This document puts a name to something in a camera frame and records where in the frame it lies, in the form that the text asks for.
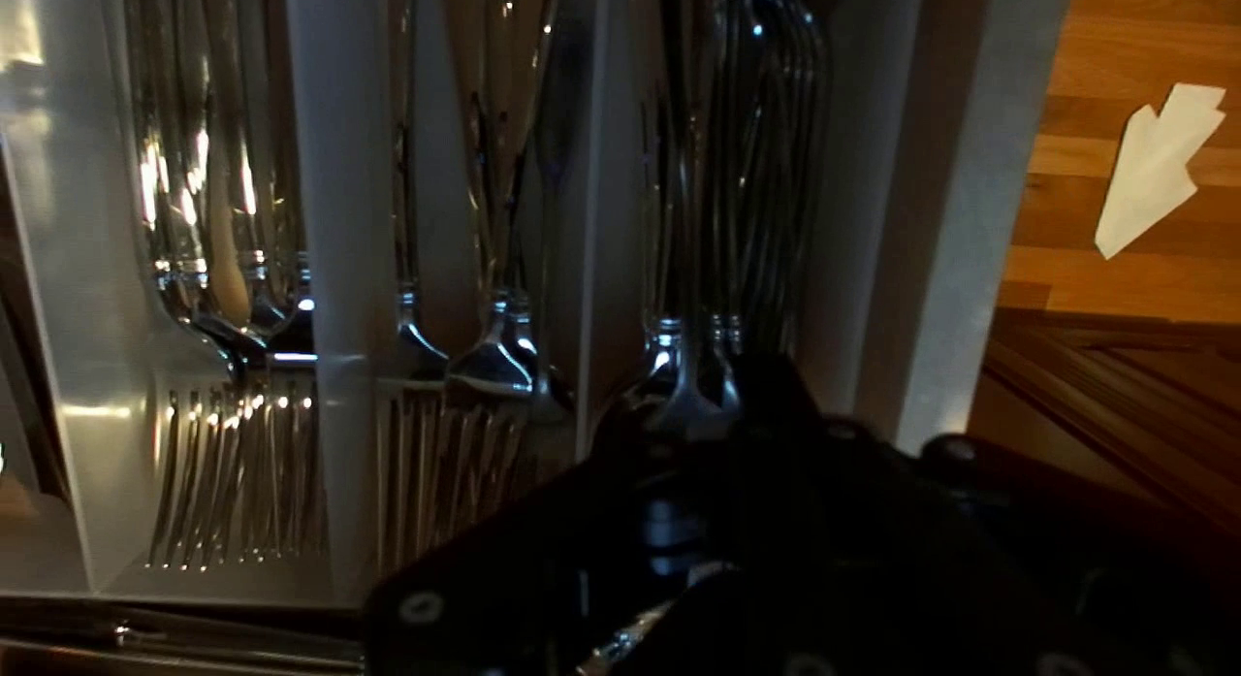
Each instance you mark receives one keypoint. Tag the heap of metal forks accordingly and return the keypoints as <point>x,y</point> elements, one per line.
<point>242,463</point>
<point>499,356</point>

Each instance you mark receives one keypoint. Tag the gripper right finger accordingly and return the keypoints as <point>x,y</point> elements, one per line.
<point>921,560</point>

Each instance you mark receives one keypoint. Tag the metal knife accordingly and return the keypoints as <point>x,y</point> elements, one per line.
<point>175,639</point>

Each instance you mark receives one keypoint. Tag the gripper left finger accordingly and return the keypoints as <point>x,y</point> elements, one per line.
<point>504,560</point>

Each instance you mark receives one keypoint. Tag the white cutlery holder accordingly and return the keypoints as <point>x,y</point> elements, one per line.
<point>339,220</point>

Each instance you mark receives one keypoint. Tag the white paper arrow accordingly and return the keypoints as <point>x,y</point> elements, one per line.
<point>1154,162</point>

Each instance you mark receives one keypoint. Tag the heap of metal spoons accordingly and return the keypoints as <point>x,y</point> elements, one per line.
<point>679,366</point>

